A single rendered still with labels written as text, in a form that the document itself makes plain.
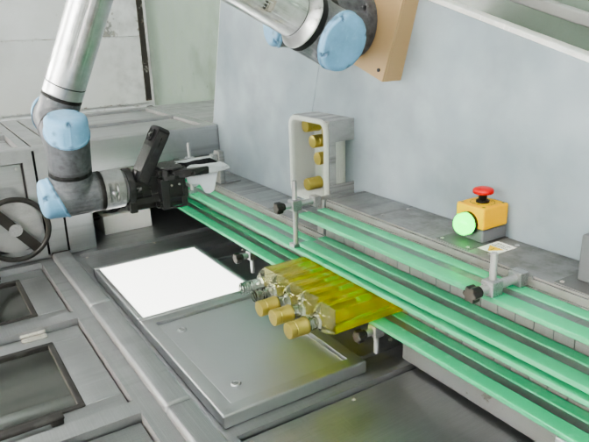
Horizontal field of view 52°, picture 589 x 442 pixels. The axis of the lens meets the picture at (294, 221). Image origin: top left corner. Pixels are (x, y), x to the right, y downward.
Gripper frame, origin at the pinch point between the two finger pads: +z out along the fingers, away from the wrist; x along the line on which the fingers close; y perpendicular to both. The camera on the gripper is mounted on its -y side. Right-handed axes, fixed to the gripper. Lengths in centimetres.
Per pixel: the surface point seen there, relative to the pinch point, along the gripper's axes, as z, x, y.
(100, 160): -1, -90, 14
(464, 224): 33, 38, 10
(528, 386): 28, 59, 33
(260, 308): 1.9, 12.3, 29.5
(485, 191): 38, 38, 5
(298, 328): 3.4, 24.3, 29.4
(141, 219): 14, -102, 42
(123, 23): 99, -365, -31
